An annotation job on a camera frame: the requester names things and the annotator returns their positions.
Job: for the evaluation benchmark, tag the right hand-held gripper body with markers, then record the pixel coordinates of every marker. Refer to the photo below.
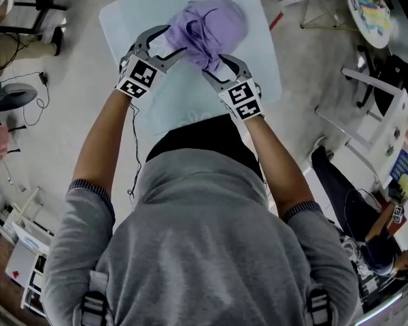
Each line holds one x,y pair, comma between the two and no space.
241,97

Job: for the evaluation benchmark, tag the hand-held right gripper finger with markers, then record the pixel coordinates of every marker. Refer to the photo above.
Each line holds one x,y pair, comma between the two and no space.
217,84
243,68

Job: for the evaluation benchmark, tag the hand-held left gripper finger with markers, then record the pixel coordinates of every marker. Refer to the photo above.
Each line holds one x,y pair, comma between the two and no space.
166,61
146,34

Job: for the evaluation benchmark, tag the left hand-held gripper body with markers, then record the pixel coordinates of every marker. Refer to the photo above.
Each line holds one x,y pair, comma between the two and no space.
136,76

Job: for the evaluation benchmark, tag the purple sweatshirt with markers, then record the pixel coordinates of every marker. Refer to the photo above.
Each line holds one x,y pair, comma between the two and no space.
211,29

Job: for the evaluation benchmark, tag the person's left forearm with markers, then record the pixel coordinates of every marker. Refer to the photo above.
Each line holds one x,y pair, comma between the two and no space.
98,141

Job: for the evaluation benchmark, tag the person's right forearm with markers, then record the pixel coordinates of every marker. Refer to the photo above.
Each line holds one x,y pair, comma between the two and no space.
275,161

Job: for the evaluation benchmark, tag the person's black trousers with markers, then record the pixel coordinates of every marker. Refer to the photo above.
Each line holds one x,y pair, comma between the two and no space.
204,138

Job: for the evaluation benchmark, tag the red strip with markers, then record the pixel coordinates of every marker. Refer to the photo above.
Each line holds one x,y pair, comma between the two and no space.
275,20

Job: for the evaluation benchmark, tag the dark grey round chair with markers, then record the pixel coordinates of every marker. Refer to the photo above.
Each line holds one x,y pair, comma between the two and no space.
13,95

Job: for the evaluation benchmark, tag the round white side table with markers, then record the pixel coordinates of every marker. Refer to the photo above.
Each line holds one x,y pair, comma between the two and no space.
352,9

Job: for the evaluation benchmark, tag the colourful pastel cloth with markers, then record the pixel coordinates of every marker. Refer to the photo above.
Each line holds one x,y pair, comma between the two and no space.
370,9

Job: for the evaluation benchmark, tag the black office chair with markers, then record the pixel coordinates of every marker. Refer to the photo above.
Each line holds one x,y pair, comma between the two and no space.
401,70

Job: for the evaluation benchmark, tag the blue perforated basket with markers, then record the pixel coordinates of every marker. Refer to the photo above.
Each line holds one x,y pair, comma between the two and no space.
406,165

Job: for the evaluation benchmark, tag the small white cabinet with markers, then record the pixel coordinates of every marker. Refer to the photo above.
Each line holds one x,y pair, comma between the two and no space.
24,260

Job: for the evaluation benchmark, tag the white metal frame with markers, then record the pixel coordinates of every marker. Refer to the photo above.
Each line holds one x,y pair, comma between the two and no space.
27,209

